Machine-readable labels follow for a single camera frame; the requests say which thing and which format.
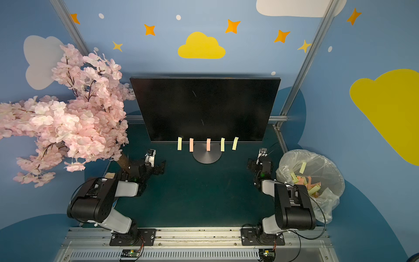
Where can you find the round grey monitor stand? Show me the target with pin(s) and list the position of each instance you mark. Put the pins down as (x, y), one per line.
(203, 156)

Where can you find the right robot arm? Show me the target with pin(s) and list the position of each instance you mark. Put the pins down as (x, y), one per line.
(293, 209)

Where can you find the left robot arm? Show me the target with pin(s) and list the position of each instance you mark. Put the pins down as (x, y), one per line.
(93, 202)

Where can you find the green circuit board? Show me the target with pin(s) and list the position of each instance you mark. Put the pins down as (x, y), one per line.
(130, 254)
(267, 255)

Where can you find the right aluminium frame post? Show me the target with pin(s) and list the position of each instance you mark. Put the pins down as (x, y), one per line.
(308, 60)

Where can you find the right green circuit board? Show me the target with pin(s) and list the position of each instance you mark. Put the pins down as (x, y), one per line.
(267, 255)

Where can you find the aluminium frame post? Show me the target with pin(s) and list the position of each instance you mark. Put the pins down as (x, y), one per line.
(308, 60)
(65, 16)

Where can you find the pink sticky note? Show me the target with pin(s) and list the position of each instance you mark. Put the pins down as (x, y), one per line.
(208, 144)
(191, 145)

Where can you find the left green circuit board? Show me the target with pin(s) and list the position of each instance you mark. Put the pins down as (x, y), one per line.
(130, 254)

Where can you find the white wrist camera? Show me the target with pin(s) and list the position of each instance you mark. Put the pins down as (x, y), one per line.
(263, 152)
(150, 157)

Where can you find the black computer monitor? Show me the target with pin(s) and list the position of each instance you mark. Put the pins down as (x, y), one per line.
(205, 108)

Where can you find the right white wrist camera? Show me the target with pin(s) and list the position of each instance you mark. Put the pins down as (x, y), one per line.
(263, 152)

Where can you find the pink cherry blossom tree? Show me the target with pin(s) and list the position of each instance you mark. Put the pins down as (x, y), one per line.
(90, 127)

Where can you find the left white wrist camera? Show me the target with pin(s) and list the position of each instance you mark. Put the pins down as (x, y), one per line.
(150, 157)

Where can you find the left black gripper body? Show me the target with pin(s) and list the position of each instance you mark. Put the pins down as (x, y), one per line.
(156, 167)

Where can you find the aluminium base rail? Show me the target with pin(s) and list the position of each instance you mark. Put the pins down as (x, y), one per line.
(194, 244)

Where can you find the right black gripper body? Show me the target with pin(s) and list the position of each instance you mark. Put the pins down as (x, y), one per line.
(258, 165)

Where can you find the pile of discarded sticky notes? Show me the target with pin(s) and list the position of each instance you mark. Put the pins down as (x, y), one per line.
(312, 188)

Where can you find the bin with plastic bag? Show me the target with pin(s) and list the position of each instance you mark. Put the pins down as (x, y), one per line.
(319, 175)

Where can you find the left aluminium frame post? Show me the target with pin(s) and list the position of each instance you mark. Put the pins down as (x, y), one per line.
(65, 16)

